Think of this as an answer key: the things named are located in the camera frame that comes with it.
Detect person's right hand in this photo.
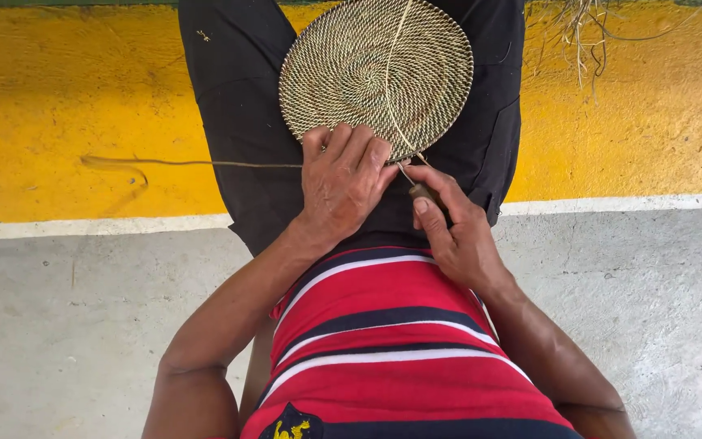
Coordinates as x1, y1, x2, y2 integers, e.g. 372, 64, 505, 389
401, 164, 514, 292

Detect person's left hand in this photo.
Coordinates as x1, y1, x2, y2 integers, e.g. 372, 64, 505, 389
293, 122, 402, 248

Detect wooden-handled awl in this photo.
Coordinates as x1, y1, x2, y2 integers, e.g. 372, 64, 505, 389
396, 161, 449, 214

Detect round woven straw mat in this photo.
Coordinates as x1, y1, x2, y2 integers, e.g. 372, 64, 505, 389
278, 0, 474, 164

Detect black trousers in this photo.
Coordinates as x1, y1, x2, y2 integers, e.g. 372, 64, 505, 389
178, 0, 526, 257

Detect thin pale straw strand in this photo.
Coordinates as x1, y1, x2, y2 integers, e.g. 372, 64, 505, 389
384, 0, 434, 168

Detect red striped shirt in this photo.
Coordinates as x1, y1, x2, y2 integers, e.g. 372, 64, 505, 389
240, 246, 585, 439

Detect bundle of dry straw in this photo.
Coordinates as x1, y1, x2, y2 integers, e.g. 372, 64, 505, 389
524, 0, 702, 101

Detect brown fibre core rope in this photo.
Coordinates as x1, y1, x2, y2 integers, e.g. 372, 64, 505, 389
80, 155, 304, 187

